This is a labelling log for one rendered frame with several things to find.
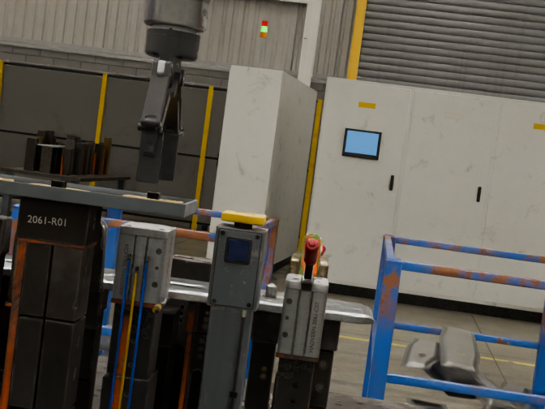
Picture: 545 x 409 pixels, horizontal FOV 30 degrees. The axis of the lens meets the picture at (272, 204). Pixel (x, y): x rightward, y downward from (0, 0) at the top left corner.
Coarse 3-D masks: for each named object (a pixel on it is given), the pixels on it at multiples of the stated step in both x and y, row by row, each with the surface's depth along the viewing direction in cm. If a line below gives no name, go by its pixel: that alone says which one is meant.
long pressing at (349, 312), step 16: (112, 272) 182; (112, 288) 169; (176, 288) 173; (192, 288) 175; (272, 304) 168; (336, 304) 178; (352, 304) 181; (336, 320) 168; (352, 320) 168; (368, 320) 169
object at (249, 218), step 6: (228, 210) 145; (222, 216) 141; (228, 216) 141; (234, 216) 141; (240, 216) 141; (246, 216) 141; (252, 216) 141; (258, 216) 141; (264, 216) 144; (234, 222) 143; (240, 222) 141; (246, 222) 141; (252, 222) 141; (258, 222) 141; (264, 222) 143; (246, 228) 142
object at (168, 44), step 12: (156, 36) 141; (168, 36) 140; (180, 36) 141; (192, 36) 142; (156, 48) 141; (168, 48) 140; (180, 48) 141; (192, 48) 142; (168, 60) 141; (180, 60) 146; (192, 60) 143
